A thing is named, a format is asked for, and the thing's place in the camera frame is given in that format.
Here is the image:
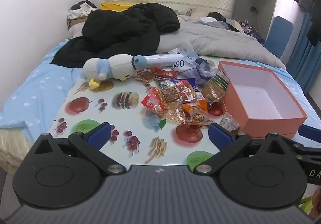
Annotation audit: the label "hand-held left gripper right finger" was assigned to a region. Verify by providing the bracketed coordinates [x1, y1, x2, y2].
[196, 123, 287, 174]

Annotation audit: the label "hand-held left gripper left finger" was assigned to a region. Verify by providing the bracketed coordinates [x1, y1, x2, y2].
[34, 122, 127, 174]

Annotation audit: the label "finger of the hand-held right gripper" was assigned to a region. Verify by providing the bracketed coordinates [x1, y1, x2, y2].
[298, 125, 321, 143]
[277, 136, 321, 156]

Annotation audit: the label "small silver snack packet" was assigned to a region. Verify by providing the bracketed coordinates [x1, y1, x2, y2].
[219, 113, 241, 132]

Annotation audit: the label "pink cardboard box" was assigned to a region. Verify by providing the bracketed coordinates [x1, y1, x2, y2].
[218, 61, 308, 139]

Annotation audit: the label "green label snack packet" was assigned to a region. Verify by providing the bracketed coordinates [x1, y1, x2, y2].
[202, 70, 231, 103]

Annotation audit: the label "pile of snack packets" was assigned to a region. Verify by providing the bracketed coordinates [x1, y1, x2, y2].
[133, 66, 241, 134]

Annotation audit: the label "blue snack packet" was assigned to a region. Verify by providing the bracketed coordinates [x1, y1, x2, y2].
[176, 78, 198, 91]

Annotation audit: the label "clear jerky snack packet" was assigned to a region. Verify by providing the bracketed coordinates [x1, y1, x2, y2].
[133, 70, 156, 82]

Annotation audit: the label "red-brown snack wrapper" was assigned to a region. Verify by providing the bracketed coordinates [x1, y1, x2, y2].
[150, 66, 180, 78]

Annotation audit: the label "person's right hand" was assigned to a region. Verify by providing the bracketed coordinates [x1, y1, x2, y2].
[311, 186, 321, 218]

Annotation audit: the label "fruit printed mat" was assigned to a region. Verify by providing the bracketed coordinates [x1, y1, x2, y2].
[54, 55, 296, 167]

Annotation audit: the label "plush penguin toy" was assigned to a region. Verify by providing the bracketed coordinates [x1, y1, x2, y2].
[83, 54, 148, 89]

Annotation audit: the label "blue plastic bag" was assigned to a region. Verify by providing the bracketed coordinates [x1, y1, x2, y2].
[168, 41, 221, 86]

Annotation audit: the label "blue curtain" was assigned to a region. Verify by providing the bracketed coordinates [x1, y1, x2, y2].
[286, 11, 321, 94]

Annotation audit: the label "beige bed skirt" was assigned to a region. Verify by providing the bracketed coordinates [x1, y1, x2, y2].
[0, 121, 36, 164]

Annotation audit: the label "grey quilt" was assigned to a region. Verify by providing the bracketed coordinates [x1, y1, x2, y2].
[155, 14, 286, 69]

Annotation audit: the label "white plastic tube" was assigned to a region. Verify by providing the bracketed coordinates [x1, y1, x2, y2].
[140, 54, 187, 70]

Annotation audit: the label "blue chair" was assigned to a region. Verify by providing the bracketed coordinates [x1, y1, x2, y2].
[263, 16, 294, 59]

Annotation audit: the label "black hanging garment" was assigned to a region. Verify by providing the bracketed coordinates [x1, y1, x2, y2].
[306, 1, 321, 46]

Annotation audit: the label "black jacket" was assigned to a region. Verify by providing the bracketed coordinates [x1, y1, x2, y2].
[50, 3, 181, 68]

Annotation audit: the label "grey and white clothing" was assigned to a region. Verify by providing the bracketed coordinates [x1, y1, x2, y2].
[193, 16, 226, 29]

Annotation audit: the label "brown cardboard box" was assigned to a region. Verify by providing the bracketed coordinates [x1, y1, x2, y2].
[66, 16, 88, 31]

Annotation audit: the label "black clothing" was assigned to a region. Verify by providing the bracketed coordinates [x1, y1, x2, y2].
[208, 12, 241, 32]

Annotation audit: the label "beige pillow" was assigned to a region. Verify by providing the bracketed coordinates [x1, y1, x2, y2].
[191, 7, 213, 17]

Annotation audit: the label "white and black clothes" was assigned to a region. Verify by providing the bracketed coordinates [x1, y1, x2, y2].
[67, 1, 98, 20]

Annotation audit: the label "yellow pillow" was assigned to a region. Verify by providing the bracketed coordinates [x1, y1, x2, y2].
[100, 2, 136, 12]

